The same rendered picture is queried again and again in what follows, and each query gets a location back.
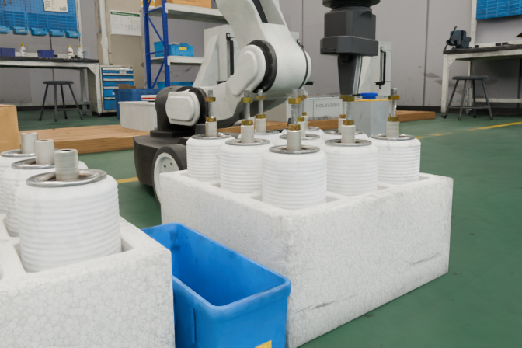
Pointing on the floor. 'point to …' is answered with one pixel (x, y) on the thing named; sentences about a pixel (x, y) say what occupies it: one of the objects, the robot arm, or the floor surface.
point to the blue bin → (221, 294)
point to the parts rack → (166, 10)
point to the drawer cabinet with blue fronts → (123, 76)
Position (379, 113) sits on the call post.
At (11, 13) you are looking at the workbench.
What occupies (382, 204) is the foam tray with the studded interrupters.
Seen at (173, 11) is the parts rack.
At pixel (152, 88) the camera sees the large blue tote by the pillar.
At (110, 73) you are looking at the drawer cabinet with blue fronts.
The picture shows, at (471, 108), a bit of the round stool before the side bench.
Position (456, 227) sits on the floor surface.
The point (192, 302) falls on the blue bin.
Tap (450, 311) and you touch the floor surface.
